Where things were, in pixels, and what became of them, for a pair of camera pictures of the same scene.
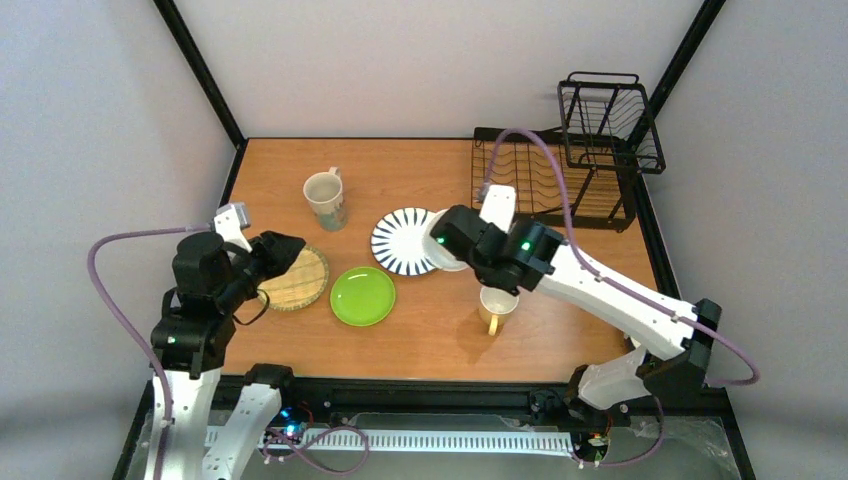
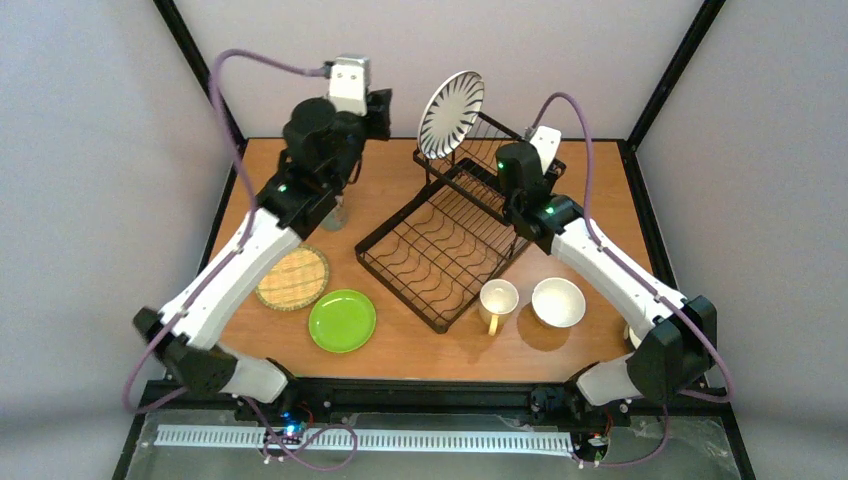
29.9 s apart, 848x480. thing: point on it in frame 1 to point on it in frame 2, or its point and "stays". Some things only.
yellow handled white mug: (495, 303) stays
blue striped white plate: (397, 241) to (449, 113)
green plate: (363, 296) to (342, 321)
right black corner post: (662, 95) stays
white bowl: (438, 253) to (557, 302)
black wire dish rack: (585, 170) to (438, 253)
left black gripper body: (266, 255) to (380, 113)
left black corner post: (202, 69) stays
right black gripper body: (448, 226) to (555, 168)
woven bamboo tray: (304, 283) stays
